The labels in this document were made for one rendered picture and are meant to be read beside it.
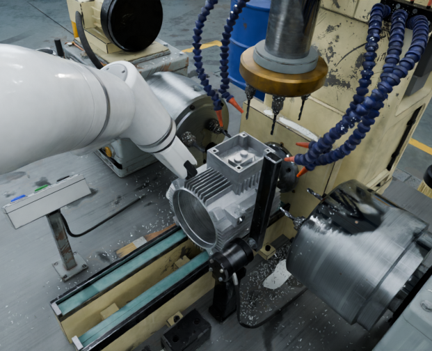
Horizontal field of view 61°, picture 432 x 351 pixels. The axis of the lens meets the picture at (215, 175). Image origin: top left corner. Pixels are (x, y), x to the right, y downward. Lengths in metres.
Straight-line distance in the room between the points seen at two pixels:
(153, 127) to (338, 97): 0.51
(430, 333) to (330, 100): 0.58
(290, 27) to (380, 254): 0.43
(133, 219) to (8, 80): 0.90
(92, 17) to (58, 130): 0.90
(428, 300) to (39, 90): 0.59
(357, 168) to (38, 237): 0.89
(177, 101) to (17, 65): 0.72
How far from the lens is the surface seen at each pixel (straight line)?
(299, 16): 0.73
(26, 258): 1.13
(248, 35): 2.80
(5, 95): 0.27
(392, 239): 0.72
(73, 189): 0.88
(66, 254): 1.02
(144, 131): 0.64
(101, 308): 0.93
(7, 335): 1.02
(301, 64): 0.75
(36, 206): 0.86
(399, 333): 0.71
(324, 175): 0.92
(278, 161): 0.65
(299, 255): 0.76
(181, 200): 0.91
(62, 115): 0.30
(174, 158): 0.71
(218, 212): 0.77
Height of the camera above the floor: 1.65
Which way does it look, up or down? 42 degrees down
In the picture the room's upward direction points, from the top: 5 degrees clockwise
